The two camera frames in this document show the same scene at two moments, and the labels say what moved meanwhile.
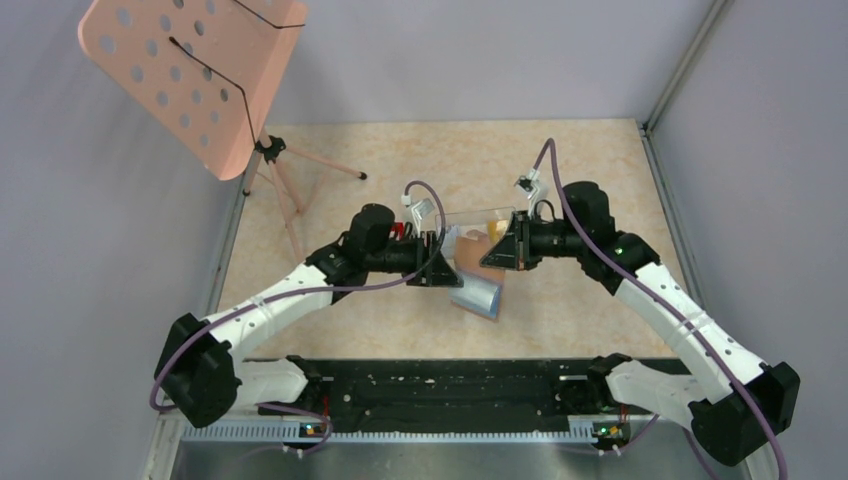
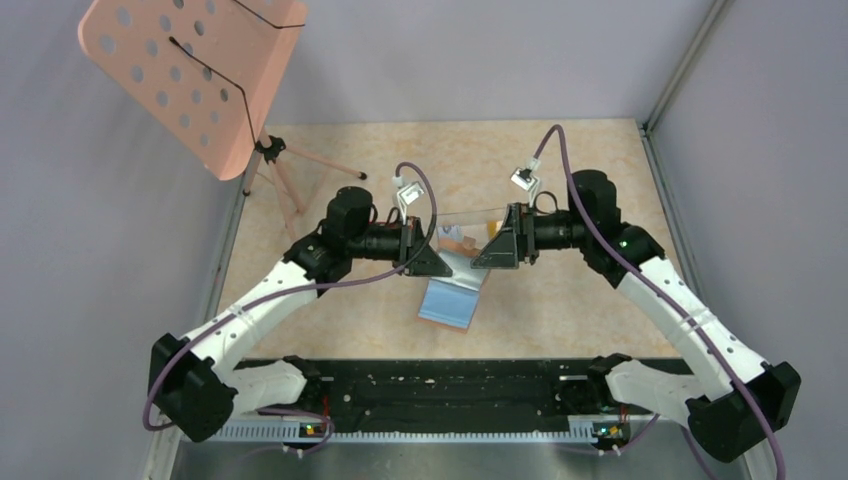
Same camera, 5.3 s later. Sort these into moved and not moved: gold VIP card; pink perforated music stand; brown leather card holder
Moved: brown leather card holder
Not moved: pink perforated music stand; gold VIP card
